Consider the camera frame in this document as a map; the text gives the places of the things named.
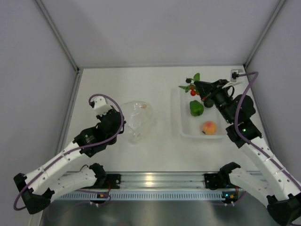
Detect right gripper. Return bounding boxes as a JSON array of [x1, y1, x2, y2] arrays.
[[194, 79, 234, 124]]

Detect fake red cherry tomatoes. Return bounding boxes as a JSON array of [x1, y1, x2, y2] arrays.
[[178, 73, 200, 96]]

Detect fake dark green vegetable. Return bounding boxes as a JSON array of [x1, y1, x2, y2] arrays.
[[203, 99, 214, 108]]

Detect fake green bell pepper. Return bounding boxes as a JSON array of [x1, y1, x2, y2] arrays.
[[189, 100, 204, 117]]

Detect clear zip top bag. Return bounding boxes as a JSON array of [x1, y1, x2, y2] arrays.
[[121, 100, 155, 144]]

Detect fake orange tomato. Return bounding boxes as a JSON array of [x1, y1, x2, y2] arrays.
[[202, 121, 217, 135]]

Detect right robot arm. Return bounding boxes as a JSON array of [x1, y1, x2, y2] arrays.
[[194, 79, 301, 226]]

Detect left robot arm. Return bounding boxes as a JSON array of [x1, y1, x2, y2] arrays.
[[13, 107, 125, 215]]

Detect clear plastic basket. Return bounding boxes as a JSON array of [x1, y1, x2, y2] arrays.
[[170, 86, 227, 140]]

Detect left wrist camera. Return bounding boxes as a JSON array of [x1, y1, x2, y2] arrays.
[[90, 96, 112, 116]]

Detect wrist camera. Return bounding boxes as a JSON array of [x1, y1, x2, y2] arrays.
[[90, 96, 112, 116], [224, 69, 243, 87]]

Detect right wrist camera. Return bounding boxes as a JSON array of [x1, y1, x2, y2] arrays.
[[224, 69, 243, 87]]

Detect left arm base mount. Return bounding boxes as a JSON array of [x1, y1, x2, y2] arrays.
[[102, 173, 121, 189]]

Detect aluminium mounting rail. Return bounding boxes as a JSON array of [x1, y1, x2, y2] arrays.
[[36, 171, 271, 190]]

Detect slotted cable duct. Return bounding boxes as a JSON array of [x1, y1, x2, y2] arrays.
[[57, 190, 238, 201]]

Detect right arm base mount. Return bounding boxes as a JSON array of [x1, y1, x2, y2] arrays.
[[204, 173, 233, 190]]

